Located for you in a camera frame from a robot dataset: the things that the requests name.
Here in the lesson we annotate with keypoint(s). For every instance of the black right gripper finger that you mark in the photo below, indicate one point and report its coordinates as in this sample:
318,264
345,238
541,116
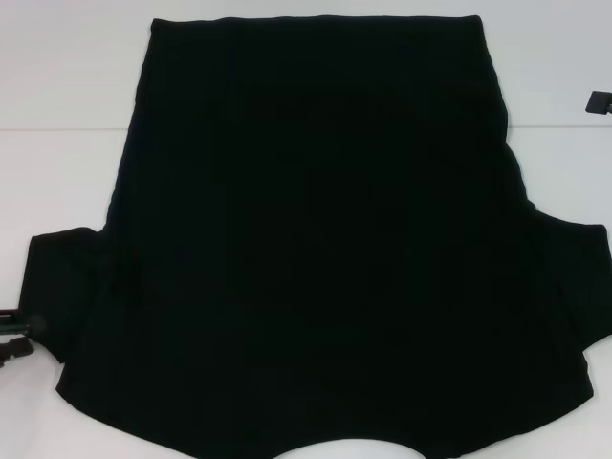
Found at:
600,102

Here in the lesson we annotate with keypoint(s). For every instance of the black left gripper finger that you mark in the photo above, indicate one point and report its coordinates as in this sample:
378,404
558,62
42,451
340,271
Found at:
16,346
21,321

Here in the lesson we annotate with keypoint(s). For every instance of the black shirt with FREE print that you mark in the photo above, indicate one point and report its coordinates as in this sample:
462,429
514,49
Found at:
334,215

